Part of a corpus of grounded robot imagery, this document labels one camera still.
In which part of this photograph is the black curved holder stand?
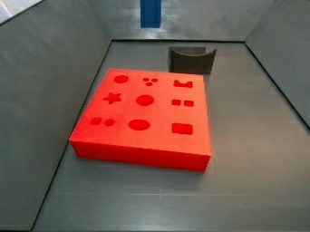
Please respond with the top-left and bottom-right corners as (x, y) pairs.
(168, 46), (216, 74)

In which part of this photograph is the red shape sorting board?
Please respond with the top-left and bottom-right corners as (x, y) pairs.
(69, 69), (212, 171)

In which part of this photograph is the blue rectangular block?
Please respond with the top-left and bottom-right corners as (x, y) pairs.
(140, 0), (162, 28)

